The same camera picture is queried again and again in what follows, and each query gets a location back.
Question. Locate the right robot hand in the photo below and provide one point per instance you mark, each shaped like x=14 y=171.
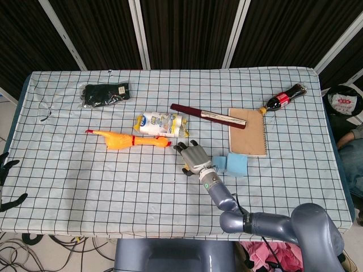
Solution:
x=197 y=158

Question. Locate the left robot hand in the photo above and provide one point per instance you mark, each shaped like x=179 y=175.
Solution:
x=3 y=170

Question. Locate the medium blue foam cube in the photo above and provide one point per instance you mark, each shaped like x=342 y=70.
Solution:
x=220 y=164

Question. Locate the large blue foam cube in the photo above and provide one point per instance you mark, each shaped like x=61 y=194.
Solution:
x=236 y=165

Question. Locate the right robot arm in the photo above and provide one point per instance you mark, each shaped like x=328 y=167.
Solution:
x=269 y=224

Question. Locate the dark red folded fan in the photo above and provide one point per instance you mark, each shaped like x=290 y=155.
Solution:
x=204 y=113

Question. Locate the brown spiral notebook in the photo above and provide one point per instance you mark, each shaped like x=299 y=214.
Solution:
x=248 y=136

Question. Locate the yellow rubber chicken toy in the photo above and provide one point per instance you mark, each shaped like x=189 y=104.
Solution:
x=119 y=140

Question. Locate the black grid white tablecloth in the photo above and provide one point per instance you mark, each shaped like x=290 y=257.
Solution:
x=113 y=184

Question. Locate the blue grey robot torso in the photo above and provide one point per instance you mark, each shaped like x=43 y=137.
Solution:
x=170 y=255

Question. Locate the cola bottle with red label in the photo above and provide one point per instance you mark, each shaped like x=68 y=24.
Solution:
x=280 y=100

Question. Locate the black gloves in plastic bag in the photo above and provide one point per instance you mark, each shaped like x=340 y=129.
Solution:
x=105 y=95

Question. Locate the pink crumpled cloth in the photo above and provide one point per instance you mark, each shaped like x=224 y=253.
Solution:
x=266 y=255

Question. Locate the person in blue jeans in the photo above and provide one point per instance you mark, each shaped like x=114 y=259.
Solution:
x=351 y=158

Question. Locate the black bin with white bag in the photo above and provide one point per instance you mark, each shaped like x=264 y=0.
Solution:
x=343 y=103

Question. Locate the upright white partition post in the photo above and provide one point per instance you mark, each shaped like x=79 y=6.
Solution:
x=139 y=34

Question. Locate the slanted white partition post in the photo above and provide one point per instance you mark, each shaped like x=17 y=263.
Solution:
x=62 y=34

